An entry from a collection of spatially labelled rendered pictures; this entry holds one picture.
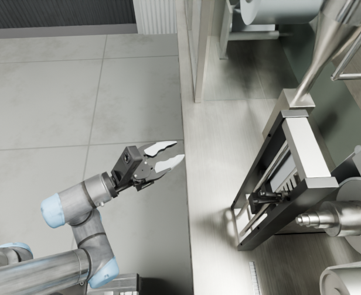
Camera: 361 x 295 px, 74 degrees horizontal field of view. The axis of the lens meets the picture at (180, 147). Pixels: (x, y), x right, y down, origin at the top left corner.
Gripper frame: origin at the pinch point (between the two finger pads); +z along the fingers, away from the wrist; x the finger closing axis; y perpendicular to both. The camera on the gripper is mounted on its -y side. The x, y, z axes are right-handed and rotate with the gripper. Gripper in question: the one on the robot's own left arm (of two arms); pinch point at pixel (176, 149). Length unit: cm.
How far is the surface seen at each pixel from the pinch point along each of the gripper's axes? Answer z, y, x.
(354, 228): 15.4, -16.7, 34.4
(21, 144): -80, 142, -124
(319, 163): 13.1, -23.4, 22.4
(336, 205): 15.5, -16.8, 29.9
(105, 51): 32, 154, -213
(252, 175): 15.1, 2.0, 15.7
